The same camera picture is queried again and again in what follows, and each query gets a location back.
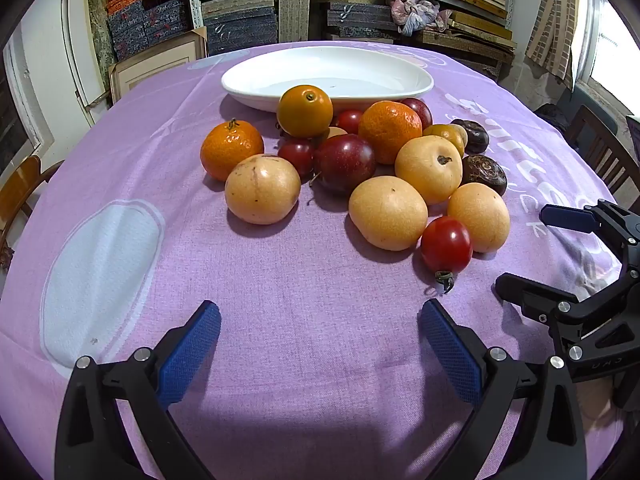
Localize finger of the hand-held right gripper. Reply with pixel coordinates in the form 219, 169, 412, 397
540, 199, 640, 261
495, 270, 640, 336

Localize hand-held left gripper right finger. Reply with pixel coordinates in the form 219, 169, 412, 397
419, 299, 588, 480

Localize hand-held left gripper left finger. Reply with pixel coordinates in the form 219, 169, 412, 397
54, 300, 222, 480

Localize yellow passion fruit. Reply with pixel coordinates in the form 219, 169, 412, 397
447, 182, 511, 254
224, 154, 302, 226
394, 135, 464, 206
348, 176, 429, 252

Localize red cherry tomato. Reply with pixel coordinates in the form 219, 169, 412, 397
335, 109, 365, 135
277, 138, 316, 178
420, 216, 474, 295

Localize small yellow-orange round fruit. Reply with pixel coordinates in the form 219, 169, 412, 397
422, 123, 468, 158

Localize small dark red plum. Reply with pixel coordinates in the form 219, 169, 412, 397
400, 97, 434, 131

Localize mandarin orange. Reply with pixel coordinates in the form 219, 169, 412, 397
358, 101, 423, 165
200, 119, 265, 182

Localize large dark red plum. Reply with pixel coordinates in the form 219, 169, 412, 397
314, 133, 377, 197

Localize white oval plate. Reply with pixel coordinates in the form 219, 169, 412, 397
221, 46, 435, 113

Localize small orange kumquat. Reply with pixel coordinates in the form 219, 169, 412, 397
276, 85, 334, 139

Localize dark wooden chair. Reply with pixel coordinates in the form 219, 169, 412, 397
565, 105, 640, 196

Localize black bag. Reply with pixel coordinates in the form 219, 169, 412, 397
532, 102, 581, 133

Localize bright window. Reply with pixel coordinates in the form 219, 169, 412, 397
570, 0, 640, 111

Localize brick patterned sheet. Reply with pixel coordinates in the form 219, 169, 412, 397
525, 0, 583, 91

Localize light wooden chair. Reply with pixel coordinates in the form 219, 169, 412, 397
0, 155, 66, 271

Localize crumpled cloth bundle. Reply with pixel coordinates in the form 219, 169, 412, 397
386, 0, 453, 37

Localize stack of dark grey boxes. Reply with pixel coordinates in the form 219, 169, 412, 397
200, 0, 279, 56
320, 0, 401, 43

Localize white framed sliding window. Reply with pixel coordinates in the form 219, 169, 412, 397
0, 25, 53, 176

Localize white board panel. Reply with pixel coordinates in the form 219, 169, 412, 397
61, 0, 108, 111

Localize upright woven boxes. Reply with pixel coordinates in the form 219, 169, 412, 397
278, 0, 311, 43

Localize stack of blue floral boxes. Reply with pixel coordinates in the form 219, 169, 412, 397
104, 0, 191, 61

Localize green marbled panel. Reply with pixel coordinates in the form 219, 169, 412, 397
86, 0, 118, 68

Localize wooden picture frame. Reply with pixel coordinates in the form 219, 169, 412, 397
107, 27, 208, 106

